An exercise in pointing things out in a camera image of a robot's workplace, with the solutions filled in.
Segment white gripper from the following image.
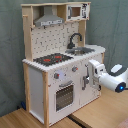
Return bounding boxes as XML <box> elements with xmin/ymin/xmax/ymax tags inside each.
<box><xmin>88</xmin><ymin>60</ymin><xmax>106</xmax><ymax>88</ymax></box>

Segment white oven door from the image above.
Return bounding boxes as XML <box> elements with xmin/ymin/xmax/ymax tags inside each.
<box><xmin>49</xmin><ymin>79</ymin><xmax>80</xmax><ymax>125</ymax></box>

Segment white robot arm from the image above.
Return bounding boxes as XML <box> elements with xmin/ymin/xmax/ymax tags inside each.
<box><xmin>88</xmin><ymin>60</ymin><xmax>128</xmax><ymax>93</ymax></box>

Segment wooden toy kitchen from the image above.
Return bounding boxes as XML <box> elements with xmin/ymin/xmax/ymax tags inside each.
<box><xmin>22</xmin><ymin>2</ymin><xmax>105</xmax><ymax>128</ymax></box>

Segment right red oven knob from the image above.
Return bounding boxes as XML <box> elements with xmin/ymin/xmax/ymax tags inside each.
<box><xmin>72</xmin><ymin>66</ymin><xmax>78</xmax><ymax>72</ymax></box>

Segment red oven knob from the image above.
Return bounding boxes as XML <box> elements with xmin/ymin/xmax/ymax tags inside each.
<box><xmin>72</xmin><ymin>66</ymin><xmax>78</xmax><ymax>72</ymax></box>
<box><xmin>54</xmin><ymin>73</ymin><xmax>60</xmax><ymax>79</ymax></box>

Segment metal sink basin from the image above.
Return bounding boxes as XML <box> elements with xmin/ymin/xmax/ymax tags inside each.
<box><xmin>66</xmin><ymin>47</ymin><xmax>94</xmax><ymax>56</ymax></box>

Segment white cabinet door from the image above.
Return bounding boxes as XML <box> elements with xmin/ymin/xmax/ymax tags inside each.
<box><xmin>80</xmin><ymin>59</ymin><xmax>100</xmax><ymax>107</ymax></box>

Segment black faucet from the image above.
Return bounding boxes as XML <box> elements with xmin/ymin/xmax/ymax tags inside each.
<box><xmin>67</xmin><ymin>33</ymin><xmax>82</xmax><ymax>49</ymax></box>

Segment left red oven knob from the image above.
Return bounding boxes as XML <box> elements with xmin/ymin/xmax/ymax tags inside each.
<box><xmin>54</xmin><ymin>73</ymin><xmax>60</xmax><ymax>79</ymax></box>

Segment black stovetop red burners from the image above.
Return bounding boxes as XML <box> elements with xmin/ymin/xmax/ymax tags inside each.
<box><xmin>34</xmin><ymin>53</ymin><xmax>71</xmax><ymax>66</ymax></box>

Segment toy microwave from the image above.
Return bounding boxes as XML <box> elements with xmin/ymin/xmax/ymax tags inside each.
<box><xmin>66</xmin><ymin>3</ymin><xmax>90</xmax><ymax>21</ymax></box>

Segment grey range hood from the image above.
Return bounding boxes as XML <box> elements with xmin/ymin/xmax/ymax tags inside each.
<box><xmin>34</xmin><ymin>5</ymin><xmax>64</xmax><ymax>27</ymax></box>

